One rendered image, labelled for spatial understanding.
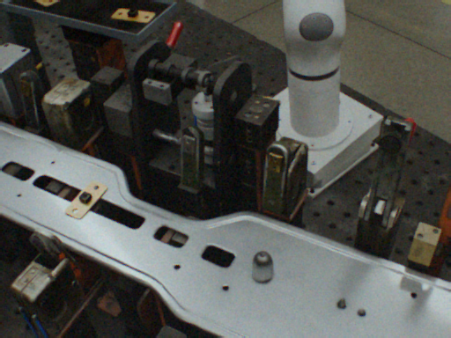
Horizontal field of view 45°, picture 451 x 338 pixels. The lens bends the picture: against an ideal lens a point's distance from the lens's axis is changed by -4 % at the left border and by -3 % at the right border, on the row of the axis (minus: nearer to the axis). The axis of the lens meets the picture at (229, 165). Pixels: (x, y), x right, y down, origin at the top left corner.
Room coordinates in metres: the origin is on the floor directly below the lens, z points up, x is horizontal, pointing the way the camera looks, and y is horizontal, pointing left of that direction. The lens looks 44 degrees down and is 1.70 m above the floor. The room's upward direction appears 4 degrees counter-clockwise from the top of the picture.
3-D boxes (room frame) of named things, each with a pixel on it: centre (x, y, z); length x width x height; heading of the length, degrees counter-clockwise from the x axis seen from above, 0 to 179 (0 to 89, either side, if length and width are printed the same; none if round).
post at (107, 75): (0.90, 0.22, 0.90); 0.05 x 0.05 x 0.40; 58
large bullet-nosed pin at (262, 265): (0.48, -0.04, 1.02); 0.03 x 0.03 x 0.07
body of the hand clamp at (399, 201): (0.56, -0.23, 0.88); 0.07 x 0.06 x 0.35; 148
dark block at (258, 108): (0.73, -0.05, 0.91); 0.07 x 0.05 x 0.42; 148
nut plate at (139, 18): (1.00, 0.17, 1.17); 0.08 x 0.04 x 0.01; 66
